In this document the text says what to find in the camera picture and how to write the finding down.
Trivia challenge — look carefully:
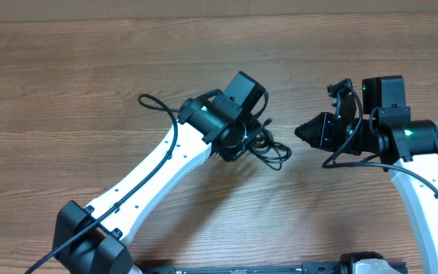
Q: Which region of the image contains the black long looped cable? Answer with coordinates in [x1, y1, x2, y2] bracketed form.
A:
[247, 129, 293, 171]

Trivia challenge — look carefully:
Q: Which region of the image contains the black thick plug cable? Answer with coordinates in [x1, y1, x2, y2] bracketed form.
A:
[255, 117, 275, 148]

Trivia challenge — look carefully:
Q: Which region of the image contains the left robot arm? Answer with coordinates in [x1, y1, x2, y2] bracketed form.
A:
[52, 72, 268, 274]

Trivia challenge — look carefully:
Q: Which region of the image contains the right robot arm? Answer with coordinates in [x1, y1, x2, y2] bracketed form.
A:
[294, 75, 438, 273]

